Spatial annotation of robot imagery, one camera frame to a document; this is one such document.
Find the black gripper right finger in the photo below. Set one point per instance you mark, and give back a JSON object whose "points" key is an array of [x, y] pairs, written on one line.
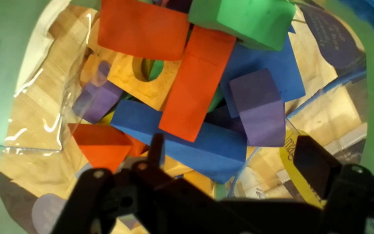
{"points": [[317, 163]]}

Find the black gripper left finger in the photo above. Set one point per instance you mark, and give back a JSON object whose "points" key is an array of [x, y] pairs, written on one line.
{"points": [[93, 195]]}

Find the purple rectangular foam block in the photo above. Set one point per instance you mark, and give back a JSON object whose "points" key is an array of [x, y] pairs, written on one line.
{"points": [[258, 108]]}

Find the red triangular foam block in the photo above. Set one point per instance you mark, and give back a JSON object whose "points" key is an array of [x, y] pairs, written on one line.
{"points": [[104, 147]]}

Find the small purple foam block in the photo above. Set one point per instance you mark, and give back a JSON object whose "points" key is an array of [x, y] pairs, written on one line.
{"points": [[97, 101]]}

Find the blue square foam block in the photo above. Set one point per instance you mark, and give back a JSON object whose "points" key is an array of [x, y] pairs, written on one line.
{"points": [[284, 72]]}

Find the orange foam block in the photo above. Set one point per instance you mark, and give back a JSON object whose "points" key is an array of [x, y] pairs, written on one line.
{"points": [[193, 180]]}

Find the large blue foam block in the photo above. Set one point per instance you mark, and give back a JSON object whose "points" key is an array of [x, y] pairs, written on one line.
{"points": [[204, 150]]}

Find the narrow red foam block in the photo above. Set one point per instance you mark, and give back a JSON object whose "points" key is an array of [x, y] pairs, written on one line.
{"points": [[195, 85]]}

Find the chunky green foam block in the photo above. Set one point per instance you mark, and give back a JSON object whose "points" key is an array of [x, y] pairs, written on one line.
{"points": [[247, 20]]}

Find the flat red foam block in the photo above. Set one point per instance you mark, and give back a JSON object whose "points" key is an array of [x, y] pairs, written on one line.
{"points": [[143, 30]]}

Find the orange foam square with hole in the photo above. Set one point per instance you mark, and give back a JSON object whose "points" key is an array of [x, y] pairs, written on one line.
{"points": [[122, 72]]}

